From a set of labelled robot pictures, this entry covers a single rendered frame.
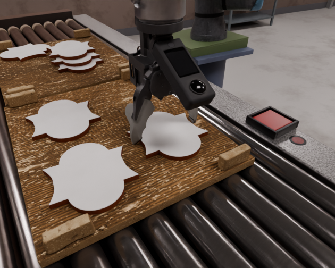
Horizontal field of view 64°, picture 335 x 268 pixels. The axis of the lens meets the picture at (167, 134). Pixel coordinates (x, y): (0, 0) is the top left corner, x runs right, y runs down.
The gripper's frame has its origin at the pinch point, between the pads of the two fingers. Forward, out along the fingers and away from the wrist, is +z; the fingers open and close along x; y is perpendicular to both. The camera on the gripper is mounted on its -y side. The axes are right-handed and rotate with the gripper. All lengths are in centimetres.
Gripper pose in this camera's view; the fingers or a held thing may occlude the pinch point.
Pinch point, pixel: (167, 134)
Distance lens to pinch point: 50.3
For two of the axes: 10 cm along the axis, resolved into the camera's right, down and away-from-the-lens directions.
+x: -8.6, 3.1, -4.2
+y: -5.2, -5.0, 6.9
